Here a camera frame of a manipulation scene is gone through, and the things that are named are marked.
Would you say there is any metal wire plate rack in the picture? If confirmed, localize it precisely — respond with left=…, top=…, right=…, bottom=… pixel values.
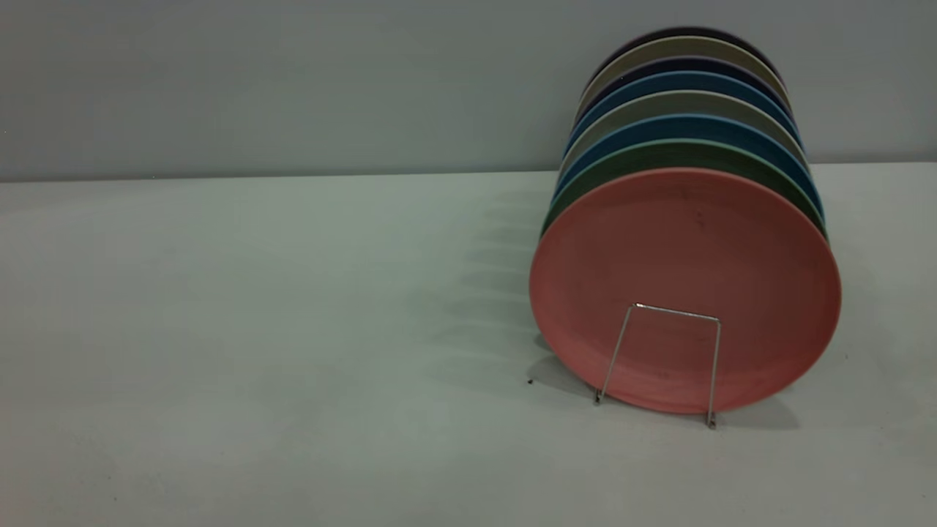
left=594, top=302, right=723, bottom=430

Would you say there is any dark navy plate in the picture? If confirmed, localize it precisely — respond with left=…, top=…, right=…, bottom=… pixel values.
left=574, top=56, right=796, bottom=122

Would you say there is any pink round plate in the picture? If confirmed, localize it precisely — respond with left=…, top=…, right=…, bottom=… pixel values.
left=529, top=167, right=843, bottom=416

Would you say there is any teal green plate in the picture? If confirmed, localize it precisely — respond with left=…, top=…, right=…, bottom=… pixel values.
left=540, top=138, right=829, bottom=239

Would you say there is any beige plate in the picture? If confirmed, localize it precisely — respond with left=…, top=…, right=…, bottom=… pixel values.
left=559, top=90, right=810, bottom=173
left=578, top=36, right=791, bottom=111

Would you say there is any blue plate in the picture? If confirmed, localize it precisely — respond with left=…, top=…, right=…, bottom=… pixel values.
left=567, top=70, right=803, bottom=152
left=553, top=113, right=825, bottom=220

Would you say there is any dark purple plate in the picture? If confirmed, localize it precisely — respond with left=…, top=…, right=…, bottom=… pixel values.
left=589, top=26, right=784, bottom=85

